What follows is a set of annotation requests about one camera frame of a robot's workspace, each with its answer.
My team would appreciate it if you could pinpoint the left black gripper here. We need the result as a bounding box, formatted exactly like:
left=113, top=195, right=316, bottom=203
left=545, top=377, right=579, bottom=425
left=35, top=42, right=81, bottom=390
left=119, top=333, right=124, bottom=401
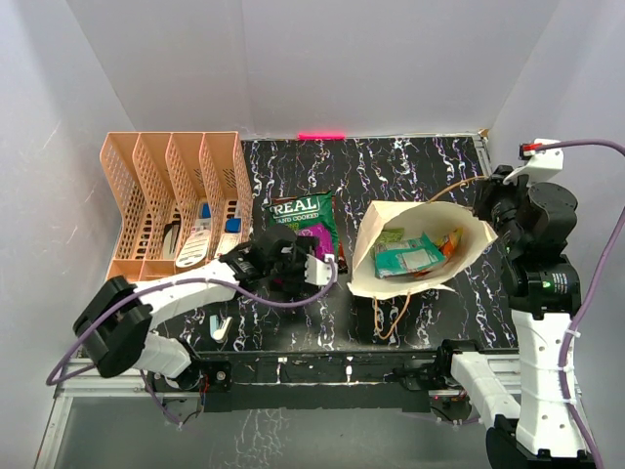
left=265, top=238, right=319, bottom=292

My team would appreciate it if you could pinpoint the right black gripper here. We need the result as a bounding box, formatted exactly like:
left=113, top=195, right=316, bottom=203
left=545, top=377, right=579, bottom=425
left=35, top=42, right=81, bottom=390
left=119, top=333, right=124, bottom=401
left=472, top=165, right=540, bottom=254

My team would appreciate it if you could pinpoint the purple snack bag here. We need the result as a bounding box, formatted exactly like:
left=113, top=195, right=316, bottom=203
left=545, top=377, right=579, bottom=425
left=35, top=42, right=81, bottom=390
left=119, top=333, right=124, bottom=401
left=297, top=223, right=335, bottom=260

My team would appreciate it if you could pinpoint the green real chips bag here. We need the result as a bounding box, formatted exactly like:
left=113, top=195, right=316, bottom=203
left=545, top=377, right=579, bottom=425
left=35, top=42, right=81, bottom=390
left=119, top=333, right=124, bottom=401
left=267, top=192, right=339, bottom=256

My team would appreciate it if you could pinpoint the red doritos snack bag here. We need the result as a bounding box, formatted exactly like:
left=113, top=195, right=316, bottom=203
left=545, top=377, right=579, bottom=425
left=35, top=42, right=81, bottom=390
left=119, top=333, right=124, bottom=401
left=337, top=241, right=349, bottom=275

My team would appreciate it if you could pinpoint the orange fox's fruits candy bag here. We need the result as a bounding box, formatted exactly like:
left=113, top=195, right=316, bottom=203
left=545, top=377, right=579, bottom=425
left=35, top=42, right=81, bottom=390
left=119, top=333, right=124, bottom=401
left=434, top=228, right=463, bottom=261

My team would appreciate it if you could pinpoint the brown paper bag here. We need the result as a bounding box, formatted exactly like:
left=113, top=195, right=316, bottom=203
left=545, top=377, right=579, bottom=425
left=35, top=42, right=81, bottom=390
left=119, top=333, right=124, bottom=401
left=347, top=175, right=498, bottom=341

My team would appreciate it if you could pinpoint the teal snack bag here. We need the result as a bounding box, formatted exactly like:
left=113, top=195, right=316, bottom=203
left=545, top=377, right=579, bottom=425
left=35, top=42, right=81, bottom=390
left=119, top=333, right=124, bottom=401
left=374, top=233, right=445, bottom=278

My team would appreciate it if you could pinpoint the yellow green snack box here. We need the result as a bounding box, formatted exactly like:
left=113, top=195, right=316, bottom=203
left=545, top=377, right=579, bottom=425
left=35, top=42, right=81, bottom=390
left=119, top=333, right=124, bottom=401
left=374, top=229, right=404, bottom=252

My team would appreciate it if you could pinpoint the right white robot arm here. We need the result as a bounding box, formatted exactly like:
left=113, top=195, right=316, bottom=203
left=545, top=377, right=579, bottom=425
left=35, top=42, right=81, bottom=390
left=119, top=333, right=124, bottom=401
left=435, top=165, right=599, bottom=468

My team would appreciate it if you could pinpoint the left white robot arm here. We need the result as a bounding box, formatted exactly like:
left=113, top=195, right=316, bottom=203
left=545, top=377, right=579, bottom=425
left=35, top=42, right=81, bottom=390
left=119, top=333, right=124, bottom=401
left=73, top=225, right=334, bottom=390

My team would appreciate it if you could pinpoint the white red card box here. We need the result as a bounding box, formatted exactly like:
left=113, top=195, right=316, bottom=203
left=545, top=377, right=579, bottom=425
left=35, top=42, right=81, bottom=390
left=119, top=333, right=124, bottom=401
left=214, top=233, right=240, bottom=258

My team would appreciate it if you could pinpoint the blue object in organizer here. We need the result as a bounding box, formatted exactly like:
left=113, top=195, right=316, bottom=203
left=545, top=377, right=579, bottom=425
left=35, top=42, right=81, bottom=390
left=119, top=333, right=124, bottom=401
left=225, top=218, right=242, bottom=234

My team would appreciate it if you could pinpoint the white calculator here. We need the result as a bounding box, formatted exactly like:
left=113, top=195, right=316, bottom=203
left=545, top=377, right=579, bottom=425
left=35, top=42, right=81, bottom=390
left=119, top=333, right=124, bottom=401
left=175, top=228, right=211, bottom=269

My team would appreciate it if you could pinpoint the white plastic hook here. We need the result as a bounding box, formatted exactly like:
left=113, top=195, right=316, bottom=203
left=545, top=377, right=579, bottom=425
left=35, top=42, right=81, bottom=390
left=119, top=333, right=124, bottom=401
left=209, top=315, right=232, bottom=343

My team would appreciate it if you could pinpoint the black white stapler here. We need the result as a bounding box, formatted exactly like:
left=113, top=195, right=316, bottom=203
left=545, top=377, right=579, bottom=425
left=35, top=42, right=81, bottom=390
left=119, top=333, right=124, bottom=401
left=161, top=220, right=181, bottom=260

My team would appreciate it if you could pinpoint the pink plastic file organizer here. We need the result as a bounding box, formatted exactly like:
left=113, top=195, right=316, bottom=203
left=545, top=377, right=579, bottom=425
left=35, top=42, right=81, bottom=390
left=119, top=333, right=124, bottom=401
left=100, top=131, right=253, bottom=281

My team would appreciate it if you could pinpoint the red light strip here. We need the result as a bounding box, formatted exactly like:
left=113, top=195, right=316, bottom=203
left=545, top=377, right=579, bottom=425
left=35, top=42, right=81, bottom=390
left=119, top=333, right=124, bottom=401
left=297, top=131, right=346, bottom=141

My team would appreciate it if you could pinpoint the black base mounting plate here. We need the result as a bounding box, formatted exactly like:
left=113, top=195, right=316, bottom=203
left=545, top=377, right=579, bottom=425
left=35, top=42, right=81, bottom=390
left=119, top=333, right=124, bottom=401
left=147, top=351, right=474, bottom=420

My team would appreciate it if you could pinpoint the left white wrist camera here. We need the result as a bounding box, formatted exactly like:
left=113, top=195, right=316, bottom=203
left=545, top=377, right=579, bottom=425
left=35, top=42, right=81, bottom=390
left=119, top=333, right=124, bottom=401
left=304, top=254, right=338, bottom=286

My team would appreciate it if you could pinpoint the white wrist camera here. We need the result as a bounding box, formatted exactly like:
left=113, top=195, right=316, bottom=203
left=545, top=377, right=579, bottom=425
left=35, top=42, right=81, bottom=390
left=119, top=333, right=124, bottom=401
left=503, top=139, right=563, bottom=187
left=304, top=254, right=338, bottom=286

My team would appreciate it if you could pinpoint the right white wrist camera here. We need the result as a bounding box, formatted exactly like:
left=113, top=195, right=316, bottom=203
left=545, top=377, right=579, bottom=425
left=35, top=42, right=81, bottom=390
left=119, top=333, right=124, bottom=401
left=503, top=139, right=563, bottom=187

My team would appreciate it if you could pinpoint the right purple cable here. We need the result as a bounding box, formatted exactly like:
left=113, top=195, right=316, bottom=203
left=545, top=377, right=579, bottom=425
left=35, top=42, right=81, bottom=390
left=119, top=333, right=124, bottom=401
left=409, top=139, right=625, bottom=469

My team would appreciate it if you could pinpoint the purple cable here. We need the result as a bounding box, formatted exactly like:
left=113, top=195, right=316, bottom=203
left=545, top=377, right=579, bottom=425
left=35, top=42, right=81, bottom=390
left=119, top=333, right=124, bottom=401
left=46, top=256, right=339, bottom=431
left=409, top=139, right=625, bottom=469

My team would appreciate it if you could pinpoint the aluminium frame rail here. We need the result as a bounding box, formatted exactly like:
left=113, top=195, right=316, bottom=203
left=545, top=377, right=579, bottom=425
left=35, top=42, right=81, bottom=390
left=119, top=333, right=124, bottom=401
left=33, top=359, right=604, bottom=469

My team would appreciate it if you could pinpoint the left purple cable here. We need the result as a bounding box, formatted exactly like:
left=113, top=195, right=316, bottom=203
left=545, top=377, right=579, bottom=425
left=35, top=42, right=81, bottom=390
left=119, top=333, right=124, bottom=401
left=46, top=256, right=339, bottom=431

